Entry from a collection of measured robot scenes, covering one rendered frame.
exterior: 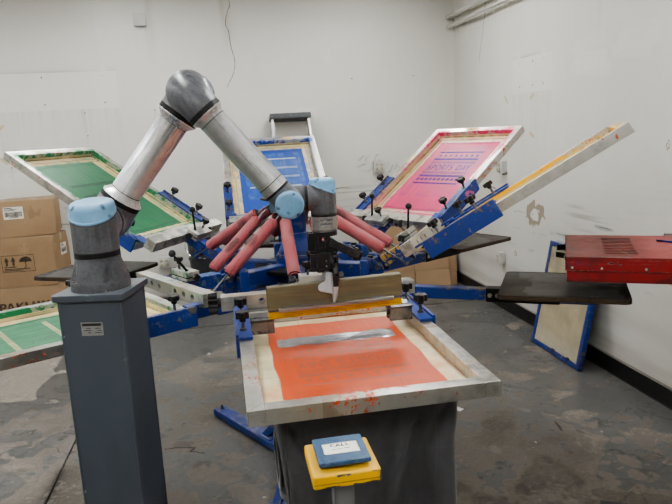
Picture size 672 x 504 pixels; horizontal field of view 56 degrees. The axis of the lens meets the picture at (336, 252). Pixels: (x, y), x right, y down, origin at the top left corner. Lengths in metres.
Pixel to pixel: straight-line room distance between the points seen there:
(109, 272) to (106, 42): 4.55
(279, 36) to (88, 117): 1.86
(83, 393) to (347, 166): 4.66
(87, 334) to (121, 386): 0.16
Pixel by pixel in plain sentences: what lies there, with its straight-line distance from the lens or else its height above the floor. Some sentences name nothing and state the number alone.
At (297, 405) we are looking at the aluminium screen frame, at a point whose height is 0.99.
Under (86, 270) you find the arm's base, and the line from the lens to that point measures 1.72.
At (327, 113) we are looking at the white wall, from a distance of 6.11.
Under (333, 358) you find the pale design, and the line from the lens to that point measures 1.77.
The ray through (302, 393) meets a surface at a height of 0.95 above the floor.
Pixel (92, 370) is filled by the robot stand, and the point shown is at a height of 1.00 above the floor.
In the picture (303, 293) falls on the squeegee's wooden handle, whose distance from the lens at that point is 1.85.
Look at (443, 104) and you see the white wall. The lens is 6.40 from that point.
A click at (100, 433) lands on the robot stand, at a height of 0.82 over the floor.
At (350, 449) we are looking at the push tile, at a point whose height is 0.97.
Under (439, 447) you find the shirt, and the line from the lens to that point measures 1.66.
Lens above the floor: 1.57
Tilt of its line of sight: 11 degrees down
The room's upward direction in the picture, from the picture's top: 3 degrees counter-clockwise
